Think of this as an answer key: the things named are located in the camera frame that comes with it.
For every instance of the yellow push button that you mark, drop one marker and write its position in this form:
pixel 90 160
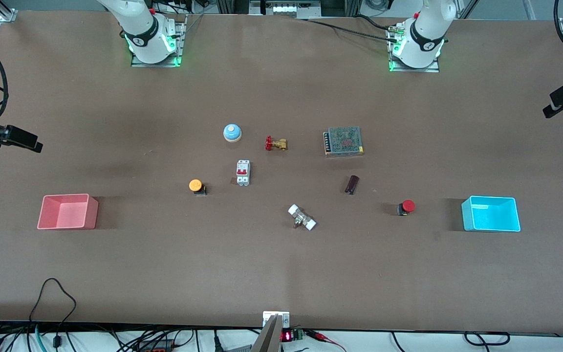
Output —
pixel 195 185

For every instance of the red push button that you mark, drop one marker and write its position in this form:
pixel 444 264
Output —
pixel 409 206

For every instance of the pink plastic bin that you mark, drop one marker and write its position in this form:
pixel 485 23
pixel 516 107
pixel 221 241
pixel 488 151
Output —
pixel 66 215

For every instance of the cyan plastic bin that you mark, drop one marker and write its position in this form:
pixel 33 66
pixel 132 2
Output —
pixel 491 215

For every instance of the blue round knob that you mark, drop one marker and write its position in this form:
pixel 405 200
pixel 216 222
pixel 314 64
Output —
pixel 232 133

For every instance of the metal mesh power supply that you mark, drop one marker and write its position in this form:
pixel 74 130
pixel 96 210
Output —
pixel 344 142

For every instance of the white red circuit breaker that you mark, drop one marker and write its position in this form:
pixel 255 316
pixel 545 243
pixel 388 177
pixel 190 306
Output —
pixel 243 171

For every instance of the dark brown cylindrical capacitor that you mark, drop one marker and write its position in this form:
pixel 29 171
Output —
pixel 352 185

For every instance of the red power strip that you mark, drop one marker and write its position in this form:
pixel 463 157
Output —
pixel 157 347

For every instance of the black power plug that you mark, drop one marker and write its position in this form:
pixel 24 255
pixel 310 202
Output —
pixel 218 344

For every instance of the white-capped metal pipe fitting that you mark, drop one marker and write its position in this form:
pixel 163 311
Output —
pixel 302 218

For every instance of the grey device white connectors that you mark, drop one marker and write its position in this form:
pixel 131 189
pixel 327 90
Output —
pixel 284 9

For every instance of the grey metal stand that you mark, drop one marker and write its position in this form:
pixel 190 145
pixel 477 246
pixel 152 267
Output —
pixel 268 340

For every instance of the red LED display module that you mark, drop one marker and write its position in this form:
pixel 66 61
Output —
pixel 286 336

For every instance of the red clip lead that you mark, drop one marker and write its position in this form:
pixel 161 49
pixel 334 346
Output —
pixel 321 336

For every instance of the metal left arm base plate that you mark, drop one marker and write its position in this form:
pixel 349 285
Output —
pixel 416 70

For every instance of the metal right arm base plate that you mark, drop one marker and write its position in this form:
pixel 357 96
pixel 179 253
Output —
pixel 157 64

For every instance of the small metal bracket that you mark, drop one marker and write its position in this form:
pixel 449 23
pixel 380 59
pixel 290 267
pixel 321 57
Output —
pixel 268 318

